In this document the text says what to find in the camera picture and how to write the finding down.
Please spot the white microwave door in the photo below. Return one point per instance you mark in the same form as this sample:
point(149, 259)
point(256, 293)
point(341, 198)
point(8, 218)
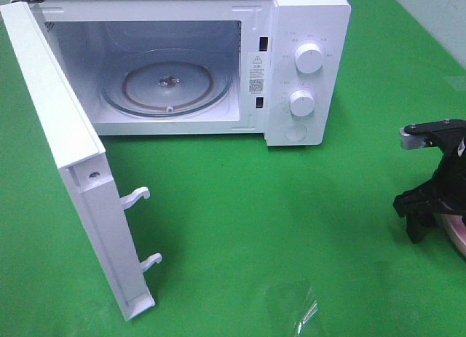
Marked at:
point(81, 160)

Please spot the upper white round knob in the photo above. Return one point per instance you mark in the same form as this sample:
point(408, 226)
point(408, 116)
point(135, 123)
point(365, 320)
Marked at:
point(308, 58)

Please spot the round door release button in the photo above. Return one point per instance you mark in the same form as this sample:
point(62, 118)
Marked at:
point(296, 132)

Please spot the glass microwave turntable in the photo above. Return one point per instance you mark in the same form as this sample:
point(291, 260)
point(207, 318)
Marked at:
point(165, 83)

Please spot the pink round plate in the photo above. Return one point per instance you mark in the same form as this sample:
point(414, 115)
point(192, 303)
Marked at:
point(455, 228)

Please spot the lower white round knob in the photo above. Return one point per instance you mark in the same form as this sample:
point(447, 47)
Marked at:
point(302, 103)

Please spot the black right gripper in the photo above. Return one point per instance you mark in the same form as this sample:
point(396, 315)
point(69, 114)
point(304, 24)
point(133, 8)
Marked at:
point(444, 193)

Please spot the white round knob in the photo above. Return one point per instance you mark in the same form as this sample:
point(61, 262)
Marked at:
point(308, 58)
point(302, 103)

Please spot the white microwave oven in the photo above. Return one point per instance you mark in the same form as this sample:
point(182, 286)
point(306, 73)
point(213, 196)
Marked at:
point(260, 37)

